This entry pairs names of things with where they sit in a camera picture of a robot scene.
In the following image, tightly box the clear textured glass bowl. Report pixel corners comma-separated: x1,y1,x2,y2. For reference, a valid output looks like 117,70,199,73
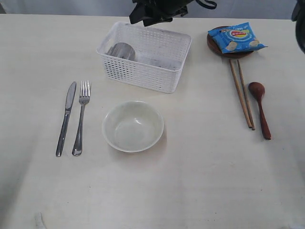
102,101,164,153

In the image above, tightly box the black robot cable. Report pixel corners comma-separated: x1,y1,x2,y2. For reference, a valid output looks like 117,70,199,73
195,0,218,10

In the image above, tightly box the blue chips bag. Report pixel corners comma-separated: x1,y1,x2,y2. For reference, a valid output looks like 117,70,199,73
208,22,267,54

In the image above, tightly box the white perforated plastic basket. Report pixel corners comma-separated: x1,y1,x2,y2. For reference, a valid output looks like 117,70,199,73
96,21,192,94

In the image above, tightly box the dark red wooden spoon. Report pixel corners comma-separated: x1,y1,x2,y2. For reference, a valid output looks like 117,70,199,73
248,82,272,140

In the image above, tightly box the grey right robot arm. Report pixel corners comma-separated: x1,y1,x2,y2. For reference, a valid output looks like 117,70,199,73
129,0,305,52

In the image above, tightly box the brown wooden chopstick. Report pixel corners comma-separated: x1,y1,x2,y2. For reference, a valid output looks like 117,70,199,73
229,59,252,128
237,59,255,131

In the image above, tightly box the silver metal fork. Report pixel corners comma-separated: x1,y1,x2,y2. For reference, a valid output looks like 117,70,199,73
72,81,91,156

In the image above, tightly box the brown wooden plate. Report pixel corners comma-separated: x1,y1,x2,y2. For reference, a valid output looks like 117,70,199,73
207,22,260,59

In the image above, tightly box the grey metal cup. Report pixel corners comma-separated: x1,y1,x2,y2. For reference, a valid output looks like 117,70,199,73
106,42,135,61

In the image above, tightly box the silver table knife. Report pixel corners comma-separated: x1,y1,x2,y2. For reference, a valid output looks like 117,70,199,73
55,82,77,157

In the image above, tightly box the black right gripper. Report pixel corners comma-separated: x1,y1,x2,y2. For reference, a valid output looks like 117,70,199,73
129,0,191,27

